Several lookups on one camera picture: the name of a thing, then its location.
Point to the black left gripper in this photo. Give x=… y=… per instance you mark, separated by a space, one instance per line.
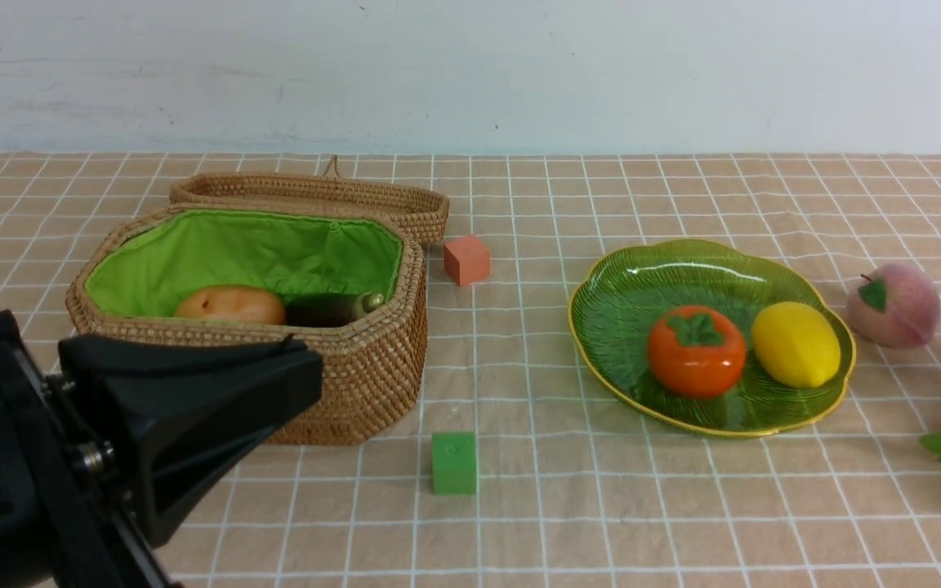
x=156 y=426

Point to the pink toy peach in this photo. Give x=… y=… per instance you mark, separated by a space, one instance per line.
x=896 y=306

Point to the tan toy potato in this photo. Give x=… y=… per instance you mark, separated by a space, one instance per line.
x=233 y=303

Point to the purple toy eggplant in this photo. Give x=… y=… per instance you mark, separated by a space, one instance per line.
x=328 y=310

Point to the yellow toy lemon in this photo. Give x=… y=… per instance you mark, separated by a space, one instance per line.
x=796 y=345

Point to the orange toy persimmon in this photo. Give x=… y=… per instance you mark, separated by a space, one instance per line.
x=696 y=352

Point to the woven rattan basket green lining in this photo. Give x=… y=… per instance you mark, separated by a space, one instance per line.
x=372 y=368

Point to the green foam cube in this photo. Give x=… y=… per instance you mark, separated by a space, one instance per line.
x=454 y=463

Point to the woven rattan basket lid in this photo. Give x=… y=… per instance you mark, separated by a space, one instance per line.
x=422 y=213

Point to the orange foam cube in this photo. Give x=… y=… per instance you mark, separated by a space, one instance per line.
x=467 y=260

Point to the green glass leaf plate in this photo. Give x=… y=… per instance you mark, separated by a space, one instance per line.
x=624 y=294

